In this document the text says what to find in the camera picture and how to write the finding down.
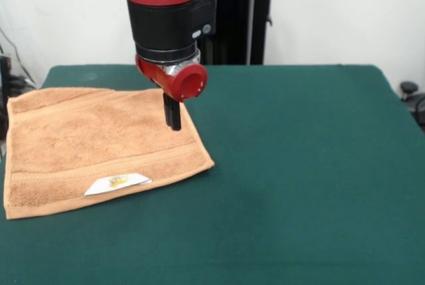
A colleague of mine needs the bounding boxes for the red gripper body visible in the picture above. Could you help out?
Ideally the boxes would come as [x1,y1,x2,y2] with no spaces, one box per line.
[135,54,209,103]

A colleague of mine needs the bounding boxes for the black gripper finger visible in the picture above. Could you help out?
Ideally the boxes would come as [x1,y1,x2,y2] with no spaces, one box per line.
[169,98,183,132]
[162,92,173,130]

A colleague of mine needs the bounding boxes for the orange terry towel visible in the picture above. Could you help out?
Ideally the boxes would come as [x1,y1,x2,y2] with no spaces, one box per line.
[3,87,216,221]

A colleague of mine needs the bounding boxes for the dark green table cloth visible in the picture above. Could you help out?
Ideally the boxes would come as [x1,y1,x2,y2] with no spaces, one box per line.
[0,64,425,285]

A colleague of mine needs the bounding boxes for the black equipment stack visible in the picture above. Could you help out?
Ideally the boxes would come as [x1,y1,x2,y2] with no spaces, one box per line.
[0,54,38,140]

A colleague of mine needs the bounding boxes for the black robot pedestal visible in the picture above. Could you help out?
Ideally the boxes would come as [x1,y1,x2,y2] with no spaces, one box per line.
[197,0,287,66]

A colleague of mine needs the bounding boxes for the grey cable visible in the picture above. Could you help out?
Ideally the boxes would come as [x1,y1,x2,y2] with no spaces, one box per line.
[0,27,36,83]

